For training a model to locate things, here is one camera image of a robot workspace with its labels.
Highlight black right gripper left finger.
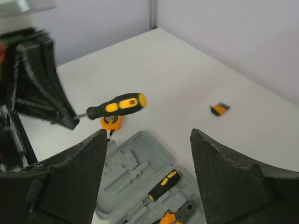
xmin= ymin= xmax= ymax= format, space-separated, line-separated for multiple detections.
xmin=0 ymin=129 xmax=108 ymax=224

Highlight orange black pliers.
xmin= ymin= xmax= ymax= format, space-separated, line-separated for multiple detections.
xmin=154 ymin=200 xmax=198 ymax=224

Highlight screwdriver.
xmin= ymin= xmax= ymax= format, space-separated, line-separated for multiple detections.
xmin=122 ymin=169 xmax=182 ymax=224
xmin=73 ymin=93 xmax=147 ymax=120

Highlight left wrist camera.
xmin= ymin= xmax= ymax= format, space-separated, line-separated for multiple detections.
xmin=0 ymin=0 xmax=57 ymax=34

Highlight orange tape measure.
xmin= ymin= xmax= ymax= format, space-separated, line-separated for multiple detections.
xmin=100 ymin=116 xmax=124 ymax=141

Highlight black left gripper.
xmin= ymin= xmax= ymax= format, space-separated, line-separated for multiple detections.
xmin=0 ymin=28 xmax=78 ymax=173

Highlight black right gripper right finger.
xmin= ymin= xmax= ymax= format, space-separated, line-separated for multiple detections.
xmin=190 ymin=129 xmax=299 ymax=224

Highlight grey plastic tool case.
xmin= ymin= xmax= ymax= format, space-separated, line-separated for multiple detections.
xmin=95 ymin=131 xmax=206 ymax=224

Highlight orange hex key set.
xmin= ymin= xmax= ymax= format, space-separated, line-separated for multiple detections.
xmin=209 ymin=102 xmax=230 ymax=116

